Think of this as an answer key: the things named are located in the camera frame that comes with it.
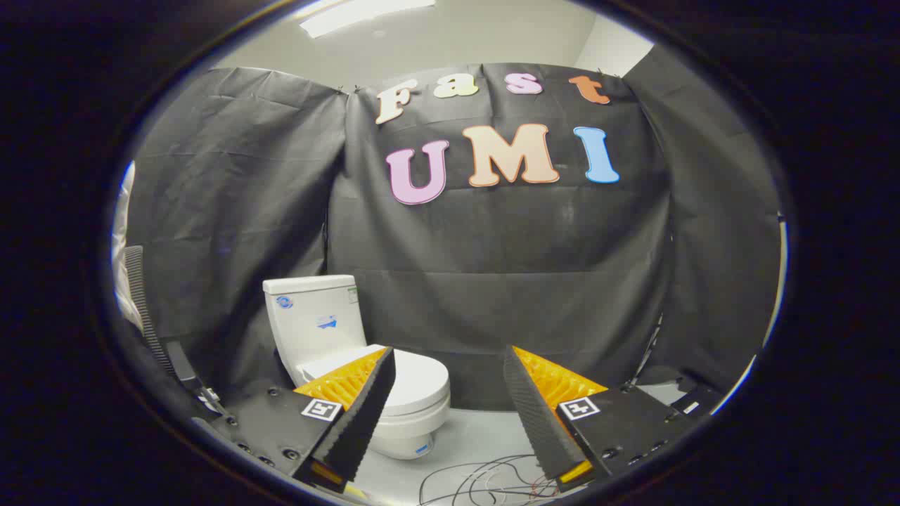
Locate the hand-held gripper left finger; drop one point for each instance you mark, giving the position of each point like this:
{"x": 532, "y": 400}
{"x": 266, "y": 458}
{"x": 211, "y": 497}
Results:
{"x": 365, "y": 414}

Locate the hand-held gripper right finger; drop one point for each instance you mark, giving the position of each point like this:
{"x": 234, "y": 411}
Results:
{"x": 531, "y": 414}

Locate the white toilet lid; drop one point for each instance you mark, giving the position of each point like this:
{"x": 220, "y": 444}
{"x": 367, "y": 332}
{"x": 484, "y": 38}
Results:
{"x": 418, "y": 383}

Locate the white toilet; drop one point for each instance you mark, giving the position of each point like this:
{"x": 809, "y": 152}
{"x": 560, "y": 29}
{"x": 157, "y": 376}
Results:
{"x": 316, "y": 316}

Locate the black backdrop cloth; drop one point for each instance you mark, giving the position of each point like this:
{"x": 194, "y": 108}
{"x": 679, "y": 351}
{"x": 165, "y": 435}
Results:
{"x": 492, "y": 267}

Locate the black box with white label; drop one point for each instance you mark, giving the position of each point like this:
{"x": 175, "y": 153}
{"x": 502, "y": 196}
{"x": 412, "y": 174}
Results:
{"x": 692, "y": 404}

